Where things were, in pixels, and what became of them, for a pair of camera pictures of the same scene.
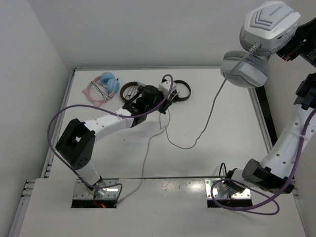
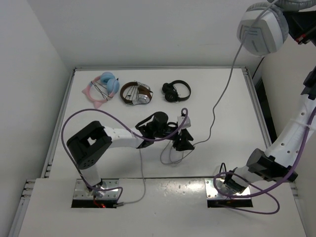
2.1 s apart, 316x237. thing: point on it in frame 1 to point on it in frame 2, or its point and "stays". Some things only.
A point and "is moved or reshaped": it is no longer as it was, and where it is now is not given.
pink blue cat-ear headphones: [112, 84] stays
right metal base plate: [217, 189] stays
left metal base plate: [107, 189] stays
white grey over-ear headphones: [268, 28] is moved or reshaped
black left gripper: [167, 103] to [183, 143]
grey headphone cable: [202, 134] to [212, 122]
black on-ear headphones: [175, 97] stays
